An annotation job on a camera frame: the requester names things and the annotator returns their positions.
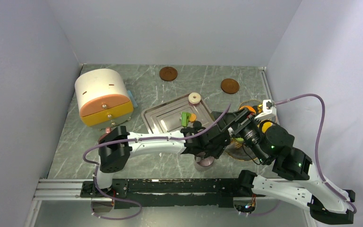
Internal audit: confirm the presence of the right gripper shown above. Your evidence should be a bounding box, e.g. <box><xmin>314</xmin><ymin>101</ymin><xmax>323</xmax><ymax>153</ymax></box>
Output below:
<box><xmin>210</xmin><ymin>106</ymin><xmax>268</xmax><ymax>163</ymax></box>

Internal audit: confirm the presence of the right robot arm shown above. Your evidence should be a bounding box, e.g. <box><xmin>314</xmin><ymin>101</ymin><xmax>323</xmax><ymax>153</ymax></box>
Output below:
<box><xmin>211</xmin><ymin>108</ymin><xmax>356</xmax><ymax>225</ymax></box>

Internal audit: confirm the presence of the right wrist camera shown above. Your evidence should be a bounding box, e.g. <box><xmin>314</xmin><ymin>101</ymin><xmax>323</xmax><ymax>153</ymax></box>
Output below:
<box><xmin>255</xmin><ymin>99</ymin><xmax>277</xmax><ymax>121</ymax></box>

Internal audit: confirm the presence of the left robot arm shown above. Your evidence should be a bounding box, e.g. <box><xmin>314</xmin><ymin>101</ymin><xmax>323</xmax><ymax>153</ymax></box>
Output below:
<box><xmin>93</xmin><ymin>122</ymin><xmax>231</xmax><ymax>197</ymax></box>

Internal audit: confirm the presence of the steel tray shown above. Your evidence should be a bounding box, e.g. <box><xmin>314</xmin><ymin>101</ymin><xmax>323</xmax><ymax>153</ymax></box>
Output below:
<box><xmin>141</xmin><ymin>94</ymin><xmax>215</xmax><ymax>134</ymax></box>

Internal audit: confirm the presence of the black cookie right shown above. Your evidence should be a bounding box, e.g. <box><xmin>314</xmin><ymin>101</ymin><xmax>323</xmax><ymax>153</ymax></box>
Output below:
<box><xmin>192</xmin><ymin>121</ymin><xmax>202</xmax><ymax>128</ymax></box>

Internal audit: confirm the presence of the small glass plate gold rim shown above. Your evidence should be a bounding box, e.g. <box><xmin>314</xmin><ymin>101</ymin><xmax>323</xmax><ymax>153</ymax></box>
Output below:
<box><xmin>239</xmin><ymin>99</ymin><xmax>279</xmax><ymax>123</ymax></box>

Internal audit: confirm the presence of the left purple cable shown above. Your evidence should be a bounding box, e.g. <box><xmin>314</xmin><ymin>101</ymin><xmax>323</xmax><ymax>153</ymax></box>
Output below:
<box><xmin>82</xmin><ymin>103</ymin><xmax>232</xmax><ymax>220</ymax></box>

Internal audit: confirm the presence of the white donut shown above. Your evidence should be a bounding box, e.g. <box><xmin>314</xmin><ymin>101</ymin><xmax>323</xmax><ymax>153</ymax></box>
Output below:
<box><xmin>188</xmin><ymin>92</ymin><xmax>201</xmax><ymax>105</ymax></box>

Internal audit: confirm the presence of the brown coaster far left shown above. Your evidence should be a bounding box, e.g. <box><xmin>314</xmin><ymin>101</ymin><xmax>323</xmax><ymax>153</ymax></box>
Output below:
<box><xmin>159</xmin><ymin>66</ymin><xmax>178</xmax><ymax>81</ymax></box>

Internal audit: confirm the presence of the brown coaster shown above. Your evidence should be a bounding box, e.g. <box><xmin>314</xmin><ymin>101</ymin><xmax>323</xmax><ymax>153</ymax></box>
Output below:
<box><xmin>220</xmin><ymin>78</ymin><xmax>240</xmax><ymax>94</ymax></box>
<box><xmin>159</xmin><ymin>66</ymin><xmax>178</xmax><ymax>81</ymax></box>

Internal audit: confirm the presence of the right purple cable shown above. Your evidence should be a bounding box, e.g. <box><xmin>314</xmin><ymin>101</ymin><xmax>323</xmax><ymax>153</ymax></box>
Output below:
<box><xmin>274</xmin><ymin>93</ymin><xmax>357</xmax><ymax>214</ymax></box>

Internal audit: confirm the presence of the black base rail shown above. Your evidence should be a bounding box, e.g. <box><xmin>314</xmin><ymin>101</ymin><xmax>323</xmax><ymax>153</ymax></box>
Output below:
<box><xmin>79</xmin><ymin>178</ymin><xmax>267</xmax><ymax>210</ymax></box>

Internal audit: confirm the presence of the purple mug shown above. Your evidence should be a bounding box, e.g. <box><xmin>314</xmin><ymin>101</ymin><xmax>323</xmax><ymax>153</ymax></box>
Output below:
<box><xmin>194</xmin><ymin>156</ymin><xmax>215</xmax><ymax>172</ymax></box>

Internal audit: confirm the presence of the brown coaster right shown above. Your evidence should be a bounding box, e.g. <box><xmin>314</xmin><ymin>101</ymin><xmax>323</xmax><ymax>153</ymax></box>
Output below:
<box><xmin>220</xmin><ymin>78</ymin><xmax>240</xmax><ymax>94</ymax></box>

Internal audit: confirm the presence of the purple cable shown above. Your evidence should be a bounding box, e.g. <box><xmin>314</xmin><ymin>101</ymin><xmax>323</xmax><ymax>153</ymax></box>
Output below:
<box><xmin>82</xmin><ymin>103</ymin><xmax>232</xmax><ymax>220</ymax></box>
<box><xmin>274</xmin><ymin>93</ymin><xmax>357</xmax><ymax>214</ymax></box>

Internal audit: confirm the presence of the light blue object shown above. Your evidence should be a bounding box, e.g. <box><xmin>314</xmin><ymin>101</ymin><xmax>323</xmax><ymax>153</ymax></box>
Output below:
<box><xmin>127</xmin><ymin>90</ymin><xmax>138</xmax><ymax>108</ymax></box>

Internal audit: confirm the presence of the cream bread box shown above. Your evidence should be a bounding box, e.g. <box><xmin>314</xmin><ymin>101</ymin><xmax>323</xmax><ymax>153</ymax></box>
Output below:
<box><xmin>75</xmin><ymin>69</ymin><xmax>134</xmax><ymax>129</ymax></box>

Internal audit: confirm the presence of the green cake slice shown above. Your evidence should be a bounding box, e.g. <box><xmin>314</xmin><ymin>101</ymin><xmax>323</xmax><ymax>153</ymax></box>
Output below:
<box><xmin>180</xmin><ymin>112</ymin><xmax>191</xmax><ymax>127</ymax></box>

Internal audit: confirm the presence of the yellow cake piece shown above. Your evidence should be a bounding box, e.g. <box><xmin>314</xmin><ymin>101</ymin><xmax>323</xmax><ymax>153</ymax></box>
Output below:
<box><xmin>261</xmin><ymin>122</ymin><xmax>274</xmax><ymax>133</ymax></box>

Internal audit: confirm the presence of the orange donut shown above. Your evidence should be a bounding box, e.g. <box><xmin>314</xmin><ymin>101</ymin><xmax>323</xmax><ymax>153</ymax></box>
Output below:
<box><xmin>239</xmin><ymin>105</ymin><xmax>256</xmax><ymax>114</ymax></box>

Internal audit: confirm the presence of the orange biscuit right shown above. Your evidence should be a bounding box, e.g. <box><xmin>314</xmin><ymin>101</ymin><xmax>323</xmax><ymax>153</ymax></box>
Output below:
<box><xmin>189</xmin><ymin>113</ymin><xmax>197</xmax><ymax>122</ymax></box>

